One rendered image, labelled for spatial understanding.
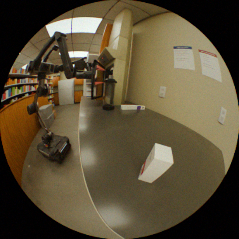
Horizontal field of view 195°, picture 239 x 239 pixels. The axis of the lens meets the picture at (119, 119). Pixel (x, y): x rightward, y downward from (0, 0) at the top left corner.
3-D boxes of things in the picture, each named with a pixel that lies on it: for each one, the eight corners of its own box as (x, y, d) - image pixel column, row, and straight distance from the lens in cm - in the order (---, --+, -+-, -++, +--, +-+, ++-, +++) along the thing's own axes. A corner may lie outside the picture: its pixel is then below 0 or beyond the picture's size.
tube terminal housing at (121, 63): (118, 100, 109) (123, 52, 124) (130, 105, 83) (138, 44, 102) (102, 100, 100) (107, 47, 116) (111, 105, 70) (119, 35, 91)
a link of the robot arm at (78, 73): (75, 78, 58) (74, 79, 52) (75, 69, 57) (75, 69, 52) (84, 78, 58) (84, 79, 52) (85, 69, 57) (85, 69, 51)
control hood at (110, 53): (104, 66, 103) (105, 59, 107) (115, 58, 75) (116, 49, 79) (96, 65, 101) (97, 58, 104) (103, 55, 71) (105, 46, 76)
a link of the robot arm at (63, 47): (62, 37, 81) (54, 35, 74) (67, 34, 78) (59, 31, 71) (73, 78, 64) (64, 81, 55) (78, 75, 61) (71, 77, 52)
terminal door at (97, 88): (102, 97, 98) (104, 67, 101) (91, 100, 70) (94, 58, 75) (101, 97, 98) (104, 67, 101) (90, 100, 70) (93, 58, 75)
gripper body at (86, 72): (95, 67, 53) (84, 66, 53) (94, 82, 51) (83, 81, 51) (93, 70, 59) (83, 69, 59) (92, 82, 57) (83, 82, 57)
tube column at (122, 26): (123, 52, 124) (127, 20, 188) (138, 44, 102) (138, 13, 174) (107, 47, 116) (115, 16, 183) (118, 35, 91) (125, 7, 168)
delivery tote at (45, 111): (54, 112, 309) (52, 103, 303) (47, 118, 257) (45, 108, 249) (45, 113, 328) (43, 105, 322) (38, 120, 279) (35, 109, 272)
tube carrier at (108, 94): (111, 105, 65) (114, 82, 64) (116, 109, 55) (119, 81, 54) (100, 106, 62) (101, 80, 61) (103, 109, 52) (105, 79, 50)
